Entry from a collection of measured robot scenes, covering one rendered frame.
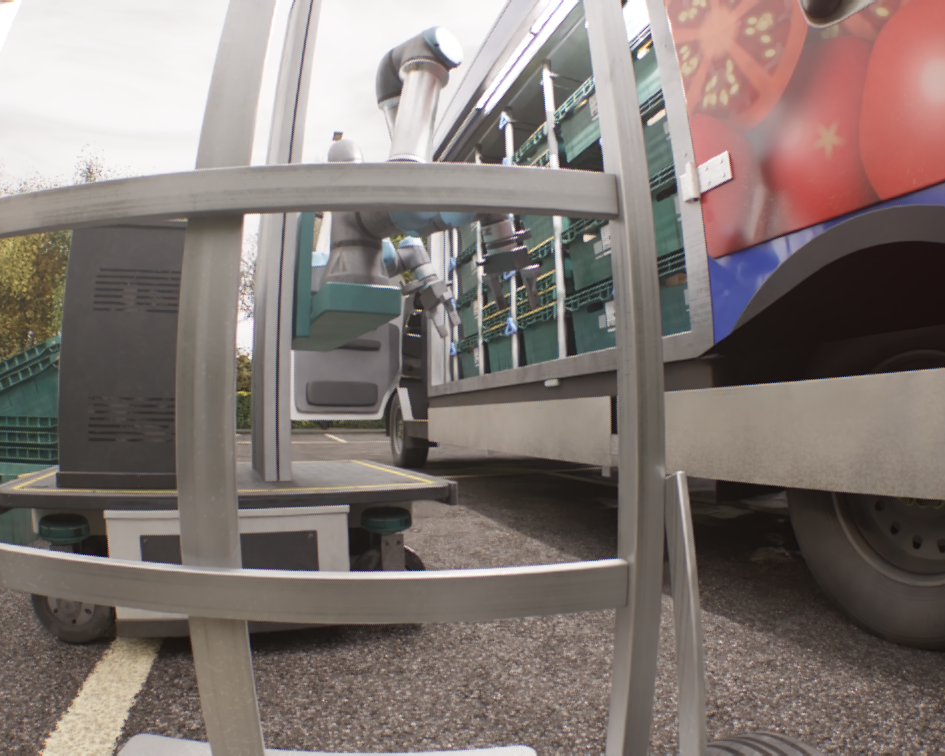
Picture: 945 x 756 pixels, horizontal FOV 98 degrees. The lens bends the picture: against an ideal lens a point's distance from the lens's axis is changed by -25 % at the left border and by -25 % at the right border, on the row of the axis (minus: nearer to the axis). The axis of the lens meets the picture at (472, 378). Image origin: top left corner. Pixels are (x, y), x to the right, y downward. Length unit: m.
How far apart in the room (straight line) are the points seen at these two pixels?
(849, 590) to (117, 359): 1.49
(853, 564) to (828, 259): 0.60
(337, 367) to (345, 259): 3.27
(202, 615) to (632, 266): 0.34
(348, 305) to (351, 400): 3.30
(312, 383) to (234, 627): 3.89
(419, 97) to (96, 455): 0.97
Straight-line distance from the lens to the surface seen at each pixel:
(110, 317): 1.13
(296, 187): 0.35
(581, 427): 1.75
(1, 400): 2.58
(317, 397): 4.24
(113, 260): 1.15
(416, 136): 1.18
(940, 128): 1.02
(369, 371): 4.54
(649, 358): 0.34
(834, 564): 1.23
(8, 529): 2.14
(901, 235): 1.01
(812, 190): 1.13
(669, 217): 1.71
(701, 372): 1.33
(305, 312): 1.24
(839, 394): 1.06
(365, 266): 1.13
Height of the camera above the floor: 0.46
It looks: 4 degrees up
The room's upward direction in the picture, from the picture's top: 1 degrees counter-clockwise
